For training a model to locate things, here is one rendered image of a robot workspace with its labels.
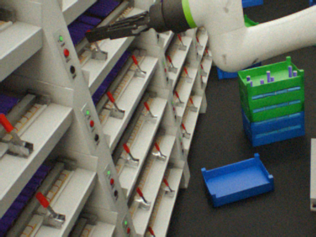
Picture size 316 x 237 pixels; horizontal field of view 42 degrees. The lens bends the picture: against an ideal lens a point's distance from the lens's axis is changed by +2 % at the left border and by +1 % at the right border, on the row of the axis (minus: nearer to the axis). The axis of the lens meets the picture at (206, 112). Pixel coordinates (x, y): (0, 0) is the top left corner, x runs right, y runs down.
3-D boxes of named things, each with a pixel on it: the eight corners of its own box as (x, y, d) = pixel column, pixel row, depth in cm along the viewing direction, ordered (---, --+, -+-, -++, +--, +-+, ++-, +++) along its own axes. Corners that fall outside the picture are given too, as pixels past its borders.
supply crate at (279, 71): (289, 69, 224) (289, 55, 220) (304, 84, 207) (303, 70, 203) (237, 80, 222) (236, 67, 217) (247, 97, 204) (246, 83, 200)
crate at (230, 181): (258, 165, 208) (257, 152, 204) (274, 190, 191) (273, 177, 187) (203, 180, 203) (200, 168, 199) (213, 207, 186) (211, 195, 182)
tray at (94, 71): (145, 21, 156) (149, -3, 150) (87, 102, 105) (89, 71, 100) (94, 7, 155) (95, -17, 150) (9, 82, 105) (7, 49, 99)
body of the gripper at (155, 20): (169, 35, 105) (137, 43, 107) (175, 23, 112) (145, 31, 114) (158, 7, 101) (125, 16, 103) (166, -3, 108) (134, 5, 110)
